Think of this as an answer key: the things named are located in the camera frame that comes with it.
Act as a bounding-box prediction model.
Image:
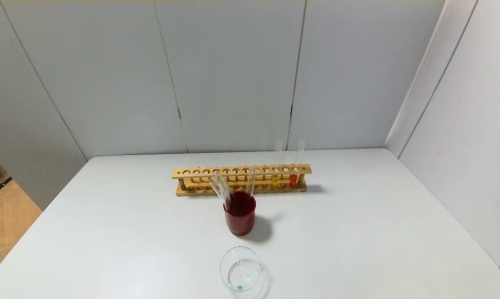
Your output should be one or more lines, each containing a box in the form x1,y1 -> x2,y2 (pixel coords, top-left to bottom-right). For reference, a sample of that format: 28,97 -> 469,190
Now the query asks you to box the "yellow pigment glass test tube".
271,140 -> 283,188

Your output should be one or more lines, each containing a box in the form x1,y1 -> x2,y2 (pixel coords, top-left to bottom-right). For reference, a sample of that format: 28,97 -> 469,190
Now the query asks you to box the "empty clear glass test tube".
216,172 -> 233,210
246,167 -> 257,196
209,174 -> 229,210

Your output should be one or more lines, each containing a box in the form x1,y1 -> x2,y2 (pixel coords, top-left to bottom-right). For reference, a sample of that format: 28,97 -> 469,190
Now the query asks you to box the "wooden test tube rack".
171,164 -> 313,197

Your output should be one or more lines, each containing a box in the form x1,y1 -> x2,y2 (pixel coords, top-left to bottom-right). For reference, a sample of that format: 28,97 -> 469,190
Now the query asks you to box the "dark red cup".
223,191 -> 257,237

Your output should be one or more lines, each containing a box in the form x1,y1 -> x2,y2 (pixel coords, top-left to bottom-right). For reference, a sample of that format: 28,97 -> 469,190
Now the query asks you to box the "clear glass beaker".
219,246 -> 271,299

